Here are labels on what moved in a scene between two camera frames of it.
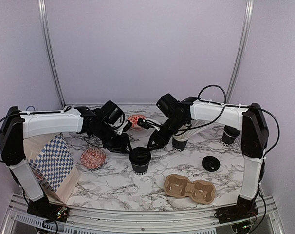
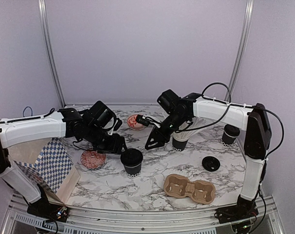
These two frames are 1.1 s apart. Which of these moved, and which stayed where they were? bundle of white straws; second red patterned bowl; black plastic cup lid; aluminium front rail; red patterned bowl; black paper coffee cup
Moved: black paper coffee cup; black plastic cup lid
Stayed: red patterned bowl; second red patterned bowl; bundle of white straws; aluminium front rail
